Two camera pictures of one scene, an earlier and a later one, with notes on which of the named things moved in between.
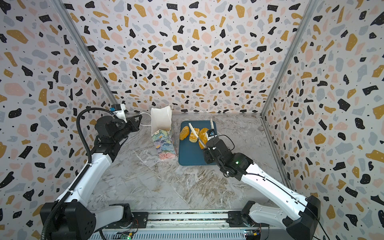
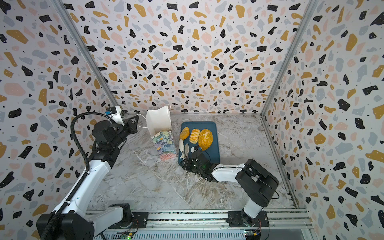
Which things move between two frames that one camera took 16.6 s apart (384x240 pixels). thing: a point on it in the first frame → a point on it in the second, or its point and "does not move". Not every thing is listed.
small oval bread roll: x=184 y=133 does not move
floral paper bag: x=162 y=131 does not move
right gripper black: x=208 y=143 → x=192 y=162
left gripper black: x=134 y=125 does not move
